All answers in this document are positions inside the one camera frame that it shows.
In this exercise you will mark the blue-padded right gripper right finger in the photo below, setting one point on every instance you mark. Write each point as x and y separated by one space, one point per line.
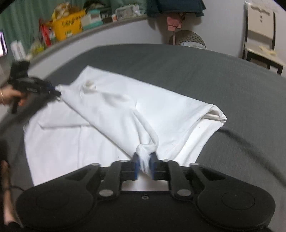
174 174

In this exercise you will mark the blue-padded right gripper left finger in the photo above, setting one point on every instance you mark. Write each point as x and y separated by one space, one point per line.
113 176

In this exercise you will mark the white t-shirt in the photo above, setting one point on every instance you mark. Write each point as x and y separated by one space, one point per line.
103 117

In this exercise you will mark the person's left hand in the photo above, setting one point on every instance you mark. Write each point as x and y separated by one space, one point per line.
9 94

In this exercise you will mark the white paper roll pack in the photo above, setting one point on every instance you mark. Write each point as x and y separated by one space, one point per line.
18 51

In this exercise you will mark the yellow-green plastic bag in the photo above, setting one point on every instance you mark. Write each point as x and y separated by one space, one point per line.
37 46

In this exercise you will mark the red snack package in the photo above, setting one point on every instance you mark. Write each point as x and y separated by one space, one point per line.
47 32

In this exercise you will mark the green curtain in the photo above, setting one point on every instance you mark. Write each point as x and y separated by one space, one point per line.
19 19

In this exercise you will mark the yellow cardboard box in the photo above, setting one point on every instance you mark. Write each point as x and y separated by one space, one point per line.
68 26

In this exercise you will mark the plush toy monkey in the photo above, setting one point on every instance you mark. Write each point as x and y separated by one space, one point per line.
62 10

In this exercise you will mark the dark grey bed sheet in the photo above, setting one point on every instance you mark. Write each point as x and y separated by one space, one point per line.
242 167

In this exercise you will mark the teal and white box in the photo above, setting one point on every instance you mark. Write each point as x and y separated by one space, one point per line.
91 19

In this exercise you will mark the clear plastic container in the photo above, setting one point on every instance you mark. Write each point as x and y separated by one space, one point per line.
128 11

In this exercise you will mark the woven laundry basket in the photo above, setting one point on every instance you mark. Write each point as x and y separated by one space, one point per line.
187 38

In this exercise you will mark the white curved headboard ledge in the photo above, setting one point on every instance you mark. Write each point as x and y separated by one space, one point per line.
78 37

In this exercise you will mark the pink hanging cloth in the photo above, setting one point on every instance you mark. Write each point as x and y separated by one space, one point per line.
174 21

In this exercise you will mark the dark teal hanging jacket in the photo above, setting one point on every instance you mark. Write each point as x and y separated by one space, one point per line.
157 7

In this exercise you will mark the yellowish cloth on chair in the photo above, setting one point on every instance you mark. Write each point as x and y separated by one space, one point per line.
270 52

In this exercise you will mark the cream dining chair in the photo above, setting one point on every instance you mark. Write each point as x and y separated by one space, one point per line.
260 29

